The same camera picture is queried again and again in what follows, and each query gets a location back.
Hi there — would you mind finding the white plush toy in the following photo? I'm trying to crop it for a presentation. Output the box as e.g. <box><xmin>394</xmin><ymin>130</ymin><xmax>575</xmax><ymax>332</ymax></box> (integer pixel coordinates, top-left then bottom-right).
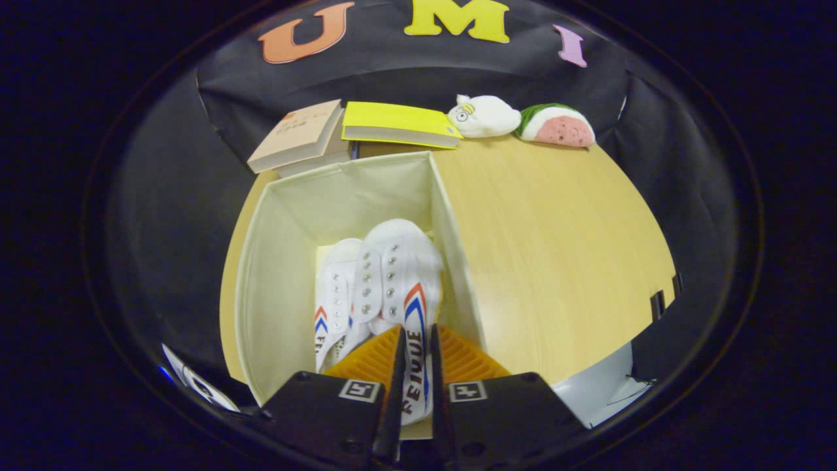
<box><xmin>447</xmin><ymin>94</ymin><xmax>522</xmax><ymax>139</ymax></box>

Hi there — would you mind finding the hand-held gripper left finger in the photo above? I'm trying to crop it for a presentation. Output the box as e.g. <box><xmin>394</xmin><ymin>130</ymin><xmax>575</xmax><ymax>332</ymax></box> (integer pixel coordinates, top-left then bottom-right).
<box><xmin>257</xmin><ymin>324</ymin><xmax>407</xmax><ymax>470</ymax></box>

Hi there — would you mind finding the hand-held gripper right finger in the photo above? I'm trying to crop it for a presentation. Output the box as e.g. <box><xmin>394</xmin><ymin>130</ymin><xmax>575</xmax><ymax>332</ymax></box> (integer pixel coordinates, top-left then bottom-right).
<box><xmin>429</xmin><ymin>323</ymin><xmax>587</xmax><ymax>470</ymax></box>

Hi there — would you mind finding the yellow book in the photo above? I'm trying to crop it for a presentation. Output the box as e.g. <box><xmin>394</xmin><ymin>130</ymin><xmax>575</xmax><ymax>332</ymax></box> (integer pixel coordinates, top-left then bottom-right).
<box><xmin>341</xmin><ymin>101</ymin><xmax>464</xmax><ymax>150</ymax></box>

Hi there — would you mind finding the white device with cables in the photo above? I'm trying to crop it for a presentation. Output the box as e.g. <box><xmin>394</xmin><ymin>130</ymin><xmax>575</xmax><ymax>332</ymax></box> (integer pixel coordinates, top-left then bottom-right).
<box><xmin>162</xmin><ymin>343</ymin><xmax>240</xmax><ymax>413</ymax></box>

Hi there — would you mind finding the cream fabric storage box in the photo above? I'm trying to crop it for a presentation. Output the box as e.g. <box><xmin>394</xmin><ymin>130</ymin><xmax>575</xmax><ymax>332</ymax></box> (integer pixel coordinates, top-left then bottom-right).
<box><xmin>234</xmin><ymin>150</ymin><xmax>488</xmax><ymax>440</ymax></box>

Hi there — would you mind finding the beige book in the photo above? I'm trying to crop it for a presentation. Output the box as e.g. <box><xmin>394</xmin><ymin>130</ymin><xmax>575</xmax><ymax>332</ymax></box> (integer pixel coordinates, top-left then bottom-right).
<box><xmin>247</xmin><ymin>99</ymin><xmax>344</xmax><ymax>174</ymax></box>

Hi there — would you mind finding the grey book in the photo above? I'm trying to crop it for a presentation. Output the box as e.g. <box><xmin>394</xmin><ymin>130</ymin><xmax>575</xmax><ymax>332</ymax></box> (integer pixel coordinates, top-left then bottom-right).
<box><xmin>275</xmin><ymin>124</ymin><xmax>359</xmax><ymax>179</ymax></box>

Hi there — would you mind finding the watermelon slice plush toy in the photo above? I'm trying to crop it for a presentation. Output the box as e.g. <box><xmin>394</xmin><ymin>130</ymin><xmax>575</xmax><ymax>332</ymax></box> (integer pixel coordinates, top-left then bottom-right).
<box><xmin>515</xmin><ymin>103</ymin><xmax>596</xmax><ymax>148</ymax></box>

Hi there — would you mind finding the white canvas shoe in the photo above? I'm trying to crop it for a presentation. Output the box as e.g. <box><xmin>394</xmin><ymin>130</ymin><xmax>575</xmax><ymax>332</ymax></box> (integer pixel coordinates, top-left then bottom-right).
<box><xmin>353</xmin><ymin>219</ymin><xmax>445</xmax><ymax>426</ymax></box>
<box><xmin>314</xmin><ymin>238</ymin><xmax>372</xmax><ymax>374</ymax></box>

